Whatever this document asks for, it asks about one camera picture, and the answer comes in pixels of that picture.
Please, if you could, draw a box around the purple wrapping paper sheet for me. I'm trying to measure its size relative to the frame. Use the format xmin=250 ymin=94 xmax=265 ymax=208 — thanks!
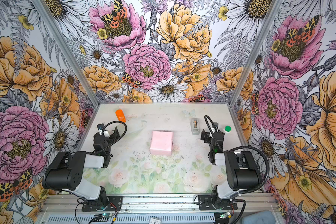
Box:
xmin=149 ymin=131 xmax=173 ymax=156

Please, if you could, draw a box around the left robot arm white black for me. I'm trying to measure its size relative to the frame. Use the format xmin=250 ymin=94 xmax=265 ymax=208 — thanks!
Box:
xmin=42 ymin=128 xmax=120 ymax=211

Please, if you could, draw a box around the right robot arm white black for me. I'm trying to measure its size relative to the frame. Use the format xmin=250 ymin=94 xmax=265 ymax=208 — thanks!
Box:
xmin=198 ymin=130 xmax=262 ymax=211

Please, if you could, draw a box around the white bottle green cap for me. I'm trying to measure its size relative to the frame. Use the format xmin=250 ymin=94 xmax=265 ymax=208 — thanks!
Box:
xmin=224 ymin=126 xmax=232 ymax=133

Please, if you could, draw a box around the grey tape dispenser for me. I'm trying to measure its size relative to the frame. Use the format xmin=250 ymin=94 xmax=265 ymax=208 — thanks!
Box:
xmin=190 ymin=118 xmax=200 ymax=135

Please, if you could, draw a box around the orange tube bottle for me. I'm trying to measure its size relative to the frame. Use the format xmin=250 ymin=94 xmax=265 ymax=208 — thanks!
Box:
xmin=115 ymin=109 xmax=127 ymax=123

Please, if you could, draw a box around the blue-grey cloth pad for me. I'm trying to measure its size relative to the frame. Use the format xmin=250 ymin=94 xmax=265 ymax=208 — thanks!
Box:
xmin=241 ymin=210 xmax=283 ymax=224

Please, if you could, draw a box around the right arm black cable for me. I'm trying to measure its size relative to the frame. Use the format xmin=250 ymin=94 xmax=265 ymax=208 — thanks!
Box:
xmin=203 ymin=114 xmax=270 ymax=224

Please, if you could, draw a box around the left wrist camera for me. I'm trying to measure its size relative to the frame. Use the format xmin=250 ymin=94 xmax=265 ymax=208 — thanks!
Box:
xmin=97 ymin=123 xmax=114 ymax=138

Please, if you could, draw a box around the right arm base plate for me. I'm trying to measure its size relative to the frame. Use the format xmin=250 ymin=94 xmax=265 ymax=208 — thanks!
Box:
xmin=194 ymin=195 xmax=238 ymax=211

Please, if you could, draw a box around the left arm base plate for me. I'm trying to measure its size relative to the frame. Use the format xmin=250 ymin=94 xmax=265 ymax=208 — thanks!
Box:
xmin=81 ymin=196 xmax=123 ymax=212

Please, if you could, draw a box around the aluminium front rail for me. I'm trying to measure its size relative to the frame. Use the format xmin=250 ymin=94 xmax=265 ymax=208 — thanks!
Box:
xmin=40 ymin=192 xmax=279 ymax=215

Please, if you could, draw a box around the white slotted cable duct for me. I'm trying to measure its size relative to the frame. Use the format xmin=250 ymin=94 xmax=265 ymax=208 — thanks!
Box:
xmin=41 ymin=213 xmax=216 ymax=224

